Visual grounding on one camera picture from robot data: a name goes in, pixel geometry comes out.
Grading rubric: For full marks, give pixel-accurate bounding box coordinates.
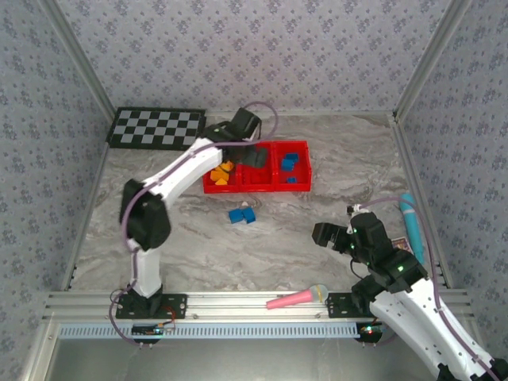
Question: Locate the red three-compartment tray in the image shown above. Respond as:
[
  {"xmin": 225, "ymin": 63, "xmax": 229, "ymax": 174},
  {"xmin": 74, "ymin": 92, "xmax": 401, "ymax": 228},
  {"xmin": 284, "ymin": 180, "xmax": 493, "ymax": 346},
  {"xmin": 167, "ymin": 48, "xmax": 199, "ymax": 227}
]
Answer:
[{"xmin": 202, "ymin": 140, "xmax": 313, "ymax": 194}]

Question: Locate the teal toy microphone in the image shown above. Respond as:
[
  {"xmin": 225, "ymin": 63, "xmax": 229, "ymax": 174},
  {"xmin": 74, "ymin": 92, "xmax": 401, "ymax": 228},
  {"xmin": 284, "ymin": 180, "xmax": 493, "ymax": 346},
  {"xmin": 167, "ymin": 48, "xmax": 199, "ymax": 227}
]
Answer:
[{"xmin": 398, "ymin": 193, "xmax": 425, "ymax": 266}]

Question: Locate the pink toy microphone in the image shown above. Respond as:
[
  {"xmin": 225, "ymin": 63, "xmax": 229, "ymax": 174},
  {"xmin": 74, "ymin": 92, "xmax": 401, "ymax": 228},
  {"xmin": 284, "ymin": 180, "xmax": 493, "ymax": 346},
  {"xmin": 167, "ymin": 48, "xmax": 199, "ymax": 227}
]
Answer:
[{"xmin": 266, "ymin": 284, "xmax": 329, "ymax": 310}]

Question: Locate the black grey checkerboard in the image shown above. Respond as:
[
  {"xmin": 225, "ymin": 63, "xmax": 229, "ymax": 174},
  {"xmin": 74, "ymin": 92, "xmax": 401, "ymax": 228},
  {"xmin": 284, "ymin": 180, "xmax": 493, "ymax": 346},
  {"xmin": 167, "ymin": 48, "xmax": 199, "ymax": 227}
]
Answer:
[{"xmin": 106, "ymin": 106, "xmax": 207, "ymax": 152}]

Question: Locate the grey metal shelf panel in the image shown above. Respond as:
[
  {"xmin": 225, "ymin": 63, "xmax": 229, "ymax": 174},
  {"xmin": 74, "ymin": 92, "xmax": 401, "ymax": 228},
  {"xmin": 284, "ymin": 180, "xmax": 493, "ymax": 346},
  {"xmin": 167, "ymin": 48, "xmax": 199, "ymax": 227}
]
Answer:
[{"xmin": 23, "ymin": 321, "xmax": 493, "ymax": 381}]

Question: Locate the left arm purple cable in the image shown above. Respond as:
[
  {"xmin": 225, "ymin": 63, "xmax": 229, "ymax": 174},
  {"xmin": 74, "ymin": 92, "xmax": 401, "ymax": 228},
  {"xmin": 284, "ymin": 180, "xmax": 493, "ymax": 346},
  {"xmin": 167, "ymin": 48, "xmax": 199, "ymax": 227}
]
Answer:
[{"xmin": 109, "ymin": 101, "xmax": 279, "ymax": 347}]

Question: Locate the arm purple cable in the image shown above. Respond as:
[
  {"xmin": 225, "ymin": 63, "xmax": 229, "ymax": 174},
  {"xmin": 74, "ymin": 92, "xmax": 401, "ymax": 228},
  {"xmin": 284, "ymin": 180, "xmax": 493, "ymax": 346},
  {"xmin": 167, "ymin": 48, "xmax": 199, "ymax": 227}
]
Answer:
[
  {"xmin": 109, "ymin": 101, "xmax": 279, "ymax": 347},
  {"xmin": 356, "ymin": 197, "xmax": 501, "ymax": 381}
]

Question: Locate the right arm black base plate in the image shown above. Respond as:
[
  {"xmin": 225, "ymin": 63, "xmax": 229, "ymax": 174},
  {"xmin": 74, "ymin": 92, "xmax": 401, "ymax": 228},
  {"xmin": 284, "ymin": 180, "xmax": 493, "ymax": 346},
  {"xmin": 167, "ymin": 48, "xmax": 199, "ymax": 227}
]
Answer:
[{"xmin": 325, "ymin": 292, "xmax": 382, "ymax": 318}]

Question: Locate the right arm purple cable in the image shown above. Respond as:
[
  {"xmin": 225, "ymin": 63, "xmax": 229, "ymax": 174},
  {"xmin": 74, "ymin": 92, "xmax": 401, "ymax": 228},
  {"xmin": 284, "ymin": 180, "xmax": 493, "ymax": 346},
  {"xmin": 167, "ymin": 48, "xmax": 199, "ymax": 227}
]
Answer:
[{"xmin": 356, "ymin": 197, "xmax": 501, "ymax": 381}]

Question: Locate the aluminium table side rail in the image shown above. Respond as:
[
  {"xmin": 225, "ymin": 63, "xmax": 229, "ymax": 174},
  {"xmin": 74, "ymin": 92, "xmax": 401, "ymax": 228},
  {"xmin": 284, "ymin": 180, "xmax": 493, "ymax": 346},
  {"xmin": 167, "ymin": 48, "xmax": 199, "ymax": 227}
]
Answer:
[
  {"xmin": 391, "ymin": 113, "xmax": 456, "ymax": 291},
  {"xmin": 61, "ymin": 144, "xmax": 114, "ymax": 293}
]

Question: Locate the long aluminium base rail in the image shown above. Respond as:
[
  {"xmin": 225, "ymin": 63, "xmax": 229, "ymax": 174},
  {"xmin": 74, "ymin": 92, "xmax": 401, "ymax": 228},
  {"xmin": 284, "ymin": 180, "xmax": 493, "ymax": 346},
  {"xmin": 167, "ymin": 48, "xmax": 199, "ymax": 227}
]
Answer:
[{"xmin": 42, "ymin": 291, "xmax": 476, "ymax": 321}]

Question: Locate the light blue cable duct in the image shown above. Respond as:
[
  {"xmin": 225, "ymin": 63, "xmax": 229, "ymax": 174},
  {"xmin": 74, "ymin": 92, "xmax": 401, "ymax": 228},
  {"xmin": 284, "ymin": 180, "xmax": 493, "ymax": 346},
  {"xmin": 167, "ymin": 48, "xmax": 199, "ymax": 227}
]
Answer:
[{"xmin": 58, "ymin": 325, "xmax": 358, "ymax": 339}]

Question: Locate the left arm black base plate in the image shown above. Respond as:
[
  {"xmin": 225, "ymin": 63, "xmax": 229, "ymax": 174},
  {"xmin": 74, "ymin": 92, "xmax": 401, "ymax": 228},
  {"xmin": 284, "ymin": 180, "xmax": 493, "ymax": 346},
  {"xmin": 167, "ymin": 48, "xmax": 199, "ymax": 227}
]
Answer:
[{"xmin": 114, "ymin": 293, "xmax": 188, "ymax": 321}]

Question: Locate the aluminium corner post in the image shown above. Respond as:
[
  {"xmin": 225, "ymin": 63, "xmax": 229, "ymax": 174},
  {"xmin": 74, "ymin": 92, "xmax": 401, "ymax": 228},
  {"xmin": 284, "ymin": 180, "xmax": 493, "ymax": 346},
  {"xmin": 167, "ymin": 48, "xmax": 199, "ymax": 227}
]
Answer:
[
  {"xmin": 37, "ymin": 0, "xmax": 120, "ymax": 118},
  {"xmin": 392, "ymin": 0, "xmax": 477, "ymax": 120}
]

